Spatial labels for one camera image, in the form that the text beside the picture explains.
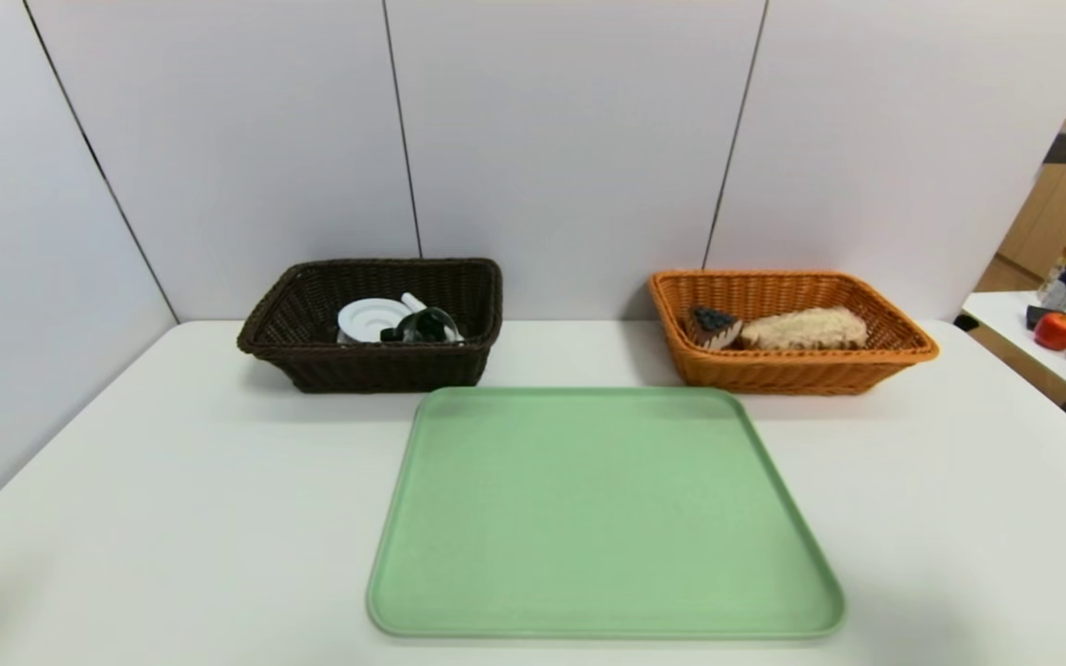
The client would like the orange wicker basket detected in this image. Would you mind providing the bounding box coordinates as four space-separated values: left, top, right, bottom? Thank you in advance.
649 270 940 397

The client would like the chocolate blueberry cake slice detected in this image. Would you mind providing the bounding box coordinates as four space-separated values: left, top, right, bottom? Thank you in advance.
687 305 745 351

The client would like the dark brown wicker basket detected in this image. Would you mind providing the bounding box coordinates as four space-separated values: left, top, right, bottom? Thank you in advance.
237 258 504 394

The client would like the light green plastic tray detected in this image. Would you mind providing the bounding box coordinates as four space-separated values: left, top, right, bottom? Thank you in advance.
366 386 847 640

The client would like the white tape roll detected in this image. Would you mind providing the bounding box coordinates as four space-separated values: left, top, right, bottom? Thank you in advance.
337 298 415 346

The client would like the swirled brown bread loaf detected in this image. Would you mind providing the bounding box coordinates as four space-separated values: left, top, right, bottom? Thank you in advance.
741 305 870 351

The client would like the white side table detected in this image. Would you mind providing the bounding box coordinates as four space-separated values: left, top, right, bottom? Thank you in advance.
962 290 1066 404

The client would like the white marker pen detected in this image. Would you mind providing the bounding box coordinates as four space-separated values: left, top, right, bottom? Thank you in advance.
401 292 465 344

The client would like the glass cup with black handle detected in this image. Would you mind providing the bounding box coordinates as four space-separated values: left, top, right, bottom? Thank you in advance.
379 306 463 345

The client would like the wooden cabinet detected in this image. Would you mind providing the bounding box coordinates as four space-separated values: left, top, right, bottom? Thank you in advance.
973 9 1066 293

